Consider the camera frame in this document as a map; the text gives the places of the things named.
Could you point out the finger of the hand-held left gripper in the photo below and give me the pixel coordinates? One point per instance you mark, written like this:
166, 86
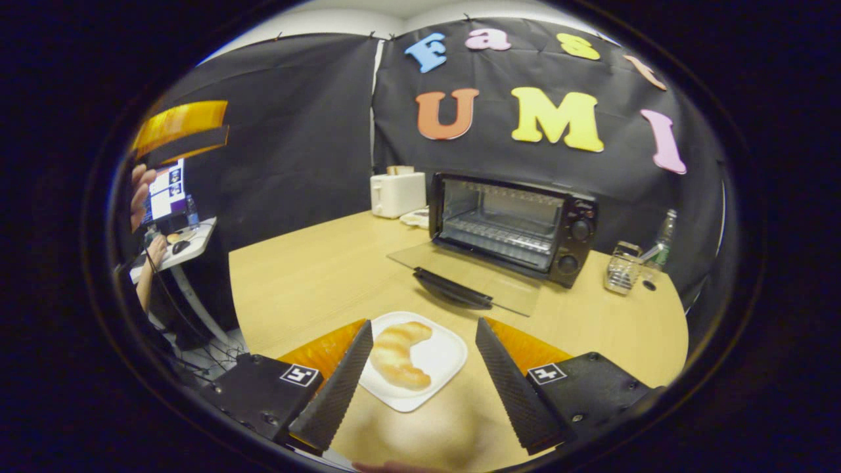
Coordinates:
181, 125

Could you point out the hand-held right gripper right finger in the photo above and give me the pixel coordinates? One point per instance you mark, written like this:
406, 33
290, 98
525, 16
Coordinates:
512, 394

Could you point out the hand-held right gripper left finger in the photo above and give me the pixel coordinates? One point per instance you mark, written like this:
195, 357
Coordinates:
335, 394

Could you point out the golden croissant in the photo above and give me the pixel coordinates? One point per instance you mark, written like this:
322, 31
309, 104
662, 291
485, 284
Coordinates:
394, 358

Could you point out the black electric oven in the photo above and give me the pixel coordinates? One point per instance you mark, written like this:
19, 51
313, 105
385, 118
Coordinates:
578, 230

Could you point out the computer monitor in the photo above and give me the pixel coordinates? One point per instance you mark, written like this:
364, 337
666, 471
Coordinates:
167, 194

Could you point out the white square plate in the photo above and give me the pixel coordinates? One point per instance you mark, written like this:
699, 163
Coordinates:
441, 358

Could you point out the blue bottle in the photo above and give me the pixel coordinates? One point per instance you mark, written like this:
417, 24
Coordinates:
192, 211

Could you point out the black backdrop cloth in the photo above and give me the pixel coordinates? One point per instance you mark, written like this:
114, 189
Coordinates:
295, 131

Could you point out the black computer mouse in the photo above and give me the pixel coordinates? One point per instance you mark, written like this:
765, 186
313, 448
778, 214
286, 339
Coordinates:
181, 247

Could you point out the white side desk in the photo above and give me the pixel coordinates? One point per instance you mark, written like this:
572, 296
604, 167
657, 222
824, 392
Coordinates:
194, 246

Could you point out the clear ribbed glass cup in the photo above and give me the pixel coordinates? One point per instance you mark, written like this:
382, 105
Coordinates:
621, 269

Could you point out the white divided snack tray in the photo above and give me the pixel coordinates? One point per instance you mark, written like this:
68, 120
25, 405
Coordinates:
415, 218

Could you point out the white spoon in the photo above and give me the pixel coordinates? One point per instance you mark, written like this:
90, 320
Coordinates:
650, 253

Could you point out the white toaster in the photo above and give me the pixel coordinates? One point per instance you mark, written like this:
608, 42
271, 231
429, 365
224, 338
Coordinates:
397, 196

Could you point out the green water bottle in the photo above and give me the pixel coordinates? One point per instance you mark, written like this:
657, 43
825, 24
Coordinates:
665, 240

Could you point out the toast slice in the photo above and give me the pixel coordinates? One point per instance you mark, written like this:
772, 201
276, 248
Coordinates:
401, 170

